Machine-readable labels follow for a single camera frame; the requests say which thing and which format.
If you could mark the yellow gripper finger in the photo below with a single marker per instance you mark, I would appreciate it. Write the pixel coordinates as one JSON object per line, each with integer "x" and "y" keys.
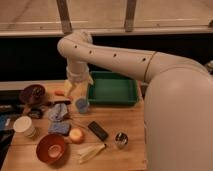
{"x": 90, "y": 80}
{"x": 68, "y": 88}

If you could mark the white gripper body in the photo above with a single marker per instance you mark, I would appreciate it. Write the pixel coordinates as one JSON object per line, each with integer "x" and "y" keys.
{"x": 75, "y": 77}

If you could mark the black rectangular block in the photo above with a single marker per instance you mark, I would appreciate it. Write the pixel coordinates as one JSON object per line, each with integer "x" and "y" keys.
{"x": 98, "y": 130}

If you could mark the orange carrot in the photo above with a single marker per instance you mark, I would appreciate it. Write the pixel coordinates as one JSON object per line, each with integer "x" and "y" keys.
{"x": 61, "y": 93}

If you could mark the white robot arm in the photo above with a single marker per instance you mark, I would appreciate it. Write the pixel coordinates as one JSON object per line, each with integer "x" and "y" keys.
{"x": 178, "y": 103}

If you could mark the blue sponge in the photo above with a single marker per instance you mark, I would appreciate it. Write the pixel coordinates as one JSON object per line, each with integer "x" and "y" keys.
{"x": 60, "y": 128}

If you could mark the small blue cup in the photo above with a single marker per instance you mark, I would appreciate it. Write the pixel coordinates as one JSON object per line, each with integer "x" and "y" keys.
{"x": 82, "y": 105}

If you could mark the crumpled grey blue cloth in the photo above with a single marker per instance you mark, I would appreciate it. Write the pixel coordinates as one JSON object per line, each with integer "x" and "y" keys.
{"x": 57, "y": 112}

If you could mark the dark maroon bowl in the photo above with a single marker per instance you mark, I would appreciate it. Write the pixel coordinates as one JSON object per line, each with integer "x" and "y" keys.
{"x": 32, "y": 94}

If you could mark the black handled tool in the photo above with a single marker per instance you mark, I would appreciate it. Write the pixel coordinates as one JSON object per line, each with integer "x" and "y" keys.
{"x": 52, "y": 103}

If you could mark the white paper cup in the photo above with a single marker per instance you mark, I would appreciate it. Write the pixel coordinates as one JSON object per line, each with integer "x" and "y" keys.
{"x": 24, "y": 125}

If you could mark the red bowl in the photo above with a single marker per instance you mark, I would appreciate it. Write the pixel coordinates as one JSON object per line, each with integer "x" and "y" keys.
{"x": 51, "y": 149}

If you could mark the orange round fruit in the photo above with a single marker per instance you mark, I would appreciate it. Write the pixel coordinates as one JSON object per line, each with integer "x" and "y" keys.
{"x": 76, "y": 135}

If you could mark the small metal cup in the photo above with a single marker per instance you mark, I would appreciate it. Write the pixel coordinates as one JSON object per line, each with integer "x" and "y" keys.
{"x": 121, "y": 140}

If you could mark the green plastic tray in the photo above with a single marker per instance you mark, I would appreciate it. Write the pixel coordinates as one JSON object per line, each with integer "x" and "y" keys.
{"x": 112, "y": 89}

